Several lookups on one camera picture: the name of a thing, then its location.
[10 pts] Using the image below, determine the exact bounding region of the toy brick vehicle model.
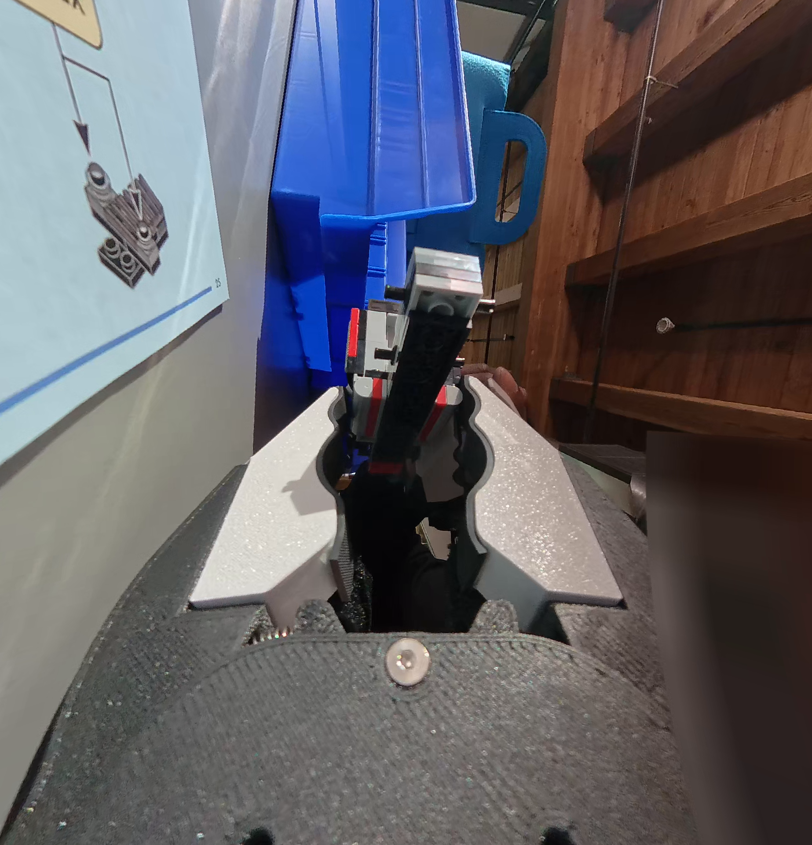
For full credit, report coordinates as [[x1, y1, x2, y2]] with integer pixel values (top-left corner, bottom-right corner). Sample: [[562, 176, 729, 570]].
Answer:
[[343, 247, 496, 479]]

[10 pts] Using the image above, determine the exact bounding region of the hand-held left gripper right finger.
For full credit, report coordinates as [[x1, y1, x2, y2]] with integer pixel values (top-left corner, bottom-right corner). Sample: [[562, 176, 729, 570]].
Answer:
[[460, 375, 629, 632]]

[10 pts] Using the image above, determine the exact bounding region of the person's right hand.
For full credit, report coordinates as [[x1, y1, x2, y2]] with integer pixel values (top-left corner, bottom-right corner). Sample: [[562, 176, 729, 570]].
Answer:
[[465, 364, 529, 420]]

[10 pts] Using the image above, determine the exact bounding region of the light blue instruction booklet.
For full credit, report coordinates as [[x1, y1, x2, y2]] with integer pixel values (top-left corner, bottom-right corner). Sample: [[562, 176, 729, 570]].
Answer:
[[0, 0, 230, 476]]

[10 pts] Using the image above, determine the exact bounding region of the light blue foam case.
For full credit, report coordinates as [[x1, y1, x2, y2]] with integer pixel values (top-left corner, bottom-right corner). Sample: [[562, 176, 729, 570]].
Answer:
[[459, 49, 549, 245]]

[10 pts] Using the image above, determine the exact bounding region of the white desk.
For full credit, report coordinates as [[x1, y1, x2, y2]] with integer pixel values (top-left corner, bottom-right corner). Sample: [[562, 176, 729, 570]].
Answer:
[[0, 0, 344, 826]]

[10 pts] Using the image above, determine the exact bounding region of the black threaded rod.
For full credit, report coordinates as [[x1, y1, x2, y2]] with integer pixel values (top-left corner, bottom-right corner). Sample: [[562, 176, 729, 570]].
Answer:
[[584, 0, 664, 443]]

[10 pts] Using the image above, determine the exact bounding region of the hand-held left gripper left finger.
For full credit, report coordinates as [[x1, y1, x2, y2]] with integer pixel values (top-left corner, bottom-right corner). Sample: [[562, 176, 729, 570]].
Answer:
[[187, 386, 347, 628]]

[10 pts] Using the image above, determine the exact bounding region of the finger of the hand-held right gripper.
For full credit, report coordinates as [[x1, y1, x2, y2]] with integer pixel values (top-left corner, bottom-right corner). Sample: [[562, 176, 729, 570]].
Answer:
[[416, 422, 476, 506]]

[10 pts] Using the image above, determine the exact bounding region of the blue plastic bin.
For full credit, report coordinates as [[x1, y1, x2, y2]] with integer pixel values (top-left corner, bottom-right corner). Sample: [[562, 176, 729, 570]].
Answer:
[[254, 0, 479, 450]]

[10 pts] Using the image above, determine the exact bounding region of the wooden shelf frame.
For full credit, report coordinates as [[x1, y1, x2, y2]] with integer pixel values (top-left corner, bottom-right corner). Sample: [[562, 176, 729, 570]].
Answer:
[[472, 0, 812, 456]]

